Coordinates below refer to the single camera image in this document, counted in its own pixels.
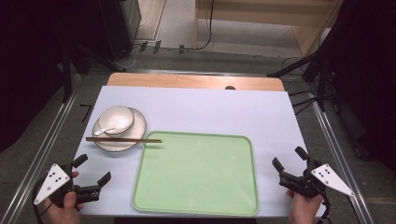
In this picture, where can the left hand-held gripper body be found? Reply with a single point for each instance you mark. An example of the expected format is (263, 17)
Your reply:
(51, 183)

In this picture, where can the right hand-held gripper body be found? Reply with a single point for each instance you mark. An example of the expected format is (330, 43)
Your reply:
(330, 177)

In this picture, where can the person's left hand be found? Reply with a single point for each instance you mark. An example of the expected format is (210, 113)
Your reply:
(65, 213)

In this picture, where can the person's right hand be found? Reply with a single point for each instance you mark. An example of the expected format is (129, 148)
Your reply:
(305, 210)

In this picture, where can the brown wooden chopstick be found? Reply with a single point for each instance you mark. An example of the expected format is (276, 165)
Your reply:
(124, 139)

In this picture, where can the white ceramic spoon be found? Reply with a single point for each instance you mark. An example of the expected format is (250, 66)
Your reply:
(109, 129)

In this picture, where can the white ceramic bowl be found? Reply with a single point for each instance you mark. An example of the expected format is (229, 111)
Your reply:
(120, 116)

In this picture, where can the white ceramic plate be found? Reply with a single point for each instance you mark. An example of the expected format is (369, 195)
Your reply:
(137, 127)

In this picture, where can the black metal stand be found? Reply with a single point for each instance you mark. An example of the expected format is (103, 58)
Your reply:
(66, 77)
(323, 74)

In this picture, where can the light green tray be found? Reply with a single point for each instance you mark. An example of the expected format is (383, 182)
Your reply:
(196, 174)

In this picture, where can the pale table cover sheet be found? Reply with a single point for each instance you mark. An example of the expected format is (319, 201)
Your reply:
(202, 107)

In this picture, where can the dark curtain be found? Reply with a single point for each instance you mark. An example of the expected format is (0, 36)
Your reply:
(28, 62)
(370, 77)

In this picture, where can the black cabinet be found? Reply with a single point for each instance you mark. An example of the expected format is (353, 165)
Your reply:
(124, 25)

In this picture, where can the light wooden shelf unit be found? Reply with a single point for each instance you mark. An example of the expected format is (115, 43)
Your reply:
(249, 12)

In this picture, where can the metal floor rail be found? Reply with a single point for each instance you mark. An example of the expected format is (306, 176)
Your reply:
(37, 161)
(342, 161)

